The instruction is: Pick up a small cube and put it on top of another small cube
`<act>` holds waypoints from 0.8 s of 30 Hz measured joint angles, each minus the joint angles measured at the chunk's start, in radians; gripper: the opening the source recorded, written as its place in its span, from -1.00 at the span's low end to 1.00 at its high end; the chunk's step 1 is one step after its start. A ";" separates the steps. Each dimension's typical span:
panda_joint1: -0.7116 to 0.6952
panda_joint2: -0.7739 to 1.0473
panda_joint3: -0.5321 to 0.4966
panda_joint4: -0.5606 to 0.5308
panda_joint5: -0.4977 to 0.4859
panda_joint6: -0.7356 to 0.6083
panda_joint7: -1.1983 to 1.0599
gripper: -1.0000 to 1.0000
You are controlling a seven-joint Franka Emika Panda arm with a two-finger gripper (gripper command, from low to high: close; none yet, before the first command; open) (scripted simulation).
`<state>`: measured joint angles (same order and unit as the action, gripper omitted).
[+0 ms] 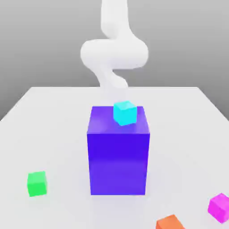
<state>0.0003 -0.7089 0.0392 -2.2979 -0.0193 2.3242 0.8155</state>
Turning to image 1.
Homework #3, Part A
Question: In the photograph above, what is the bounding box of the small cyan cube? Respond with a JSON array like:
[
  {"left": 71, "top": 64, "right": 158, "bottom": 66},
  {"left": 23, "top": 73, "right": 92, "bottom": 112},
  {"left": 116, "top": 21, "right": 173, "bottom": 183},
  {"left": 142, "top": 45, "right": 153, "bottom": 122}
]
[{"left": 113, "top": 100, "right": 138, "bottom": 127}]

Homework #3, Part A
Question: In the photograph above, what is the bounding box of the small green cube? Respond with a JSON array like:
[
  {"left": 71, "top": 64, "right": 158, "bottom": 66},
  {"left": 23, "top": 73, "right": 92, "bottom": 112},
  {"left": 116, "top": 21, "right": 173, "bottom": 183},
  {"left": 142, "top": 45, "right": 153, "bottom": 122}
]
[{"left": 27, "top": 170, "right": 48, "bottom": 198}]

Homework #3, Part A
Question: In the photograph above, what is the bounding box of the small orange cube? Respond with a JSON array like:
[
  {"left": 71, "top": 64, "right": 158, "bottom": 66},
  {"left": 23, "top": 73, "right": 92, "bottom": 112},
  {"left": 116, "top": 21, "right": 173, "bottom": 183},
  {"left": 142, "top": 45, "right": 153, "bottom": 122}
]
[{"left": 155, "top": 214, "right": 186, "bottom": 229}]

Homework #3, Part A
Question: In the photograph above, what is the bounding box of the small magenta cube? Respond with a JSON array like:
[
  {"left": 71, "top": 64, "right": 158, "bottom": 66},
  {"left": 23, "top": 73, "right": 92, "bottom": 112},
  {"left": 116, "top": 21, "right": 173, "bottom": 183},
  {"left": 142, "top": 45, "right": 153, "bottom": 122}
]
[{"left": 207, "top": 192, "right": 229, "bottom": 224}]

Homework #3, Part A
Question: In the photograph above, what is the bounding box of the large purple box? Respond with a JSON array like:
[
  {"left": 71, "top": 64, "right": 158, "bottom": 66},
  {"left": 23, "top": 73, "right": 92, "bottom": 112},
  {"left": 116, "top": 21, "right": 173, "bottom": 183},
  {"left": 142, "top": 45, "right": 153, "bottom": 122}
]
[{"left": 86, "top": 106, "right": 150, "bottom": 196}]

